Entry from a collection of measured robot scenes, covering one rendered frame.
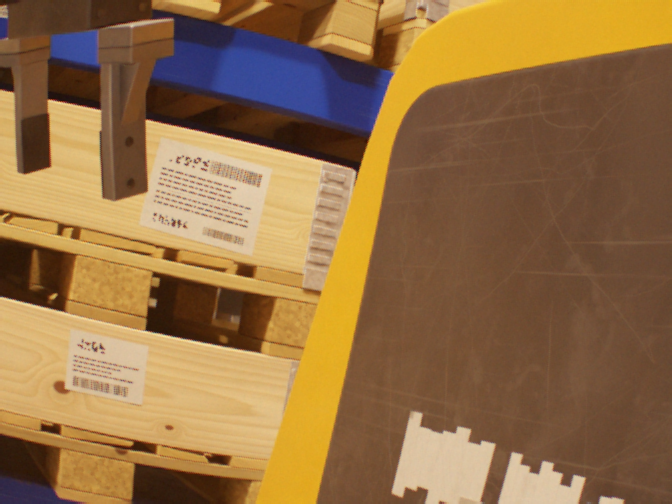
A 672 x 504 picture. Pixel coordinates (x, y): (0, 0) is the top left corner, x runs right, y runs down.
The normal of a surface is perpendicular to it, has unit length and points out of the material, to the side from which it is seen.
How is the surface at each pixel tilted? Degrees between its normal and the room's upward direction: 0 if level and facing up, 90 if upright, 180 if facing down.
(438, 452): 90
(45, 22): 113
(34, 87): 97
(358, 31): 90
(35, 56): 97
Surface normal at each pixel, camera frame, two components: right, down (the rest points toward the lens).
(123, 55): -0.70, 0.22
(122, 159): 0.71, 0.18
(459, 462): -0.88, -0.19
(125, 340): 0.47, 0.00
